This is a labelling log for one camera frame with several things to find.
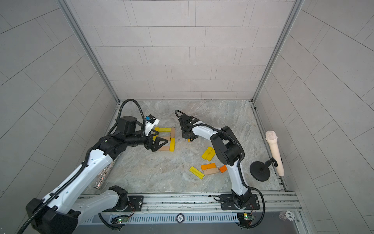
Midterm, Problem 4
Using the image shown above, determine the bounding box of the yellow block pair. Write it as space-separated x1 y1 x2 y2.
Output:
202 147 213 160
206 149 216 161

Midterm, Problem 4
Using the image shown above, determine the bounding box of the natural wood block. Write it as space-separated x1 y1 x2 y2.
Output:
158 146 170 152
161 136 170 141
203 168 220 176
170 127 175 138

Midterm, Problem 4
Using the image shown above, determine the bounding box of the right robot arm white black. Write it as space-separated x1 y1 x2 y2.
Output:
175 110 260 210

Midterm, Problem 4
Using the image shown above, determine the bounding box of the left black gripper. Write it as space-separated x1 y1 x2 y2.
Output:
125 128 169 152

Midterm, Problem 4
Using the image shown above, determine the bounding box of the black round stand base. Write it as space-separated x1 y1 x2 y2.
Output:
250 157 278 182

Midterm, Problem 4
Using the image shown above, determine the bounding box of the circuit board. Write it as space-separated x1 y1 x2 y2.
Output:
111 215 129 224
237 213 255 225

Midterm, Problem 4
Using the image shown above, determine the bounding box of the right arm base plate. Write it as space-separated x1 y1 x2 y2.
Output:
214 194 261 211

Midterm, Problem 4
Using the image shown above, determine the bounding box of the aluminium rail frame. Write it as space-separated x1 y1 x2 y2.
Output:
81 191 309 234

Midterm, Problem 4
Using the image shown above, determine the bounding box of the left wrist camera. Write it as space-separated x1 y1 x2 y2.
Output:
145 115 159 136

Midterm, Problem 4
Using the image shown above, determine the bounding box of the left circuit board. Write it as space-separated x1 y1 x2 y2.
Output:
111 215 129 224

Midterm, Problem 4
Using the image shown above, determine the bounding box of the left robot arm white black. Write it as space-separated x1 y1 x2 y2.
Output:
18 115 167 234

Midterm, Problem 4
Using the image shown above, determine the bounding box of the right circuit board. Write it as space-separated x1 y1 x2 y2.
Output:
237 213 255 225

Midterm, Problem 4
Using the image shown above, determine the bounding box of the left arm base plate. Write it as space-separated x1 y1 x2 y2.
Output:
110 196 144 212

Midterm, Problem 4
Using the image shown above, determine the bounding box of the beige cylinder post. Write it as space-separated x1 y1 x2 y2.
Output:
266 131 284 176

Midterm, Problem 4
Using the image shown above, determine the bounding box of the yellow block bottom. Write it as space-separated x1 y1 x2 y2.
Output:
169 138 175 152

